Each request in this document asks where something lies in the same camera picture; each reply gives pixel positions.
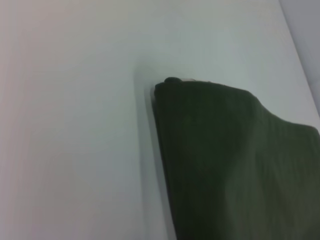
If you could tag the dark green shirt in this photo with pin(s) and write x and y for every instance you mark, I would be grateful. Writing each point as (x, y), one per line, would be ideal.
(225, 162)

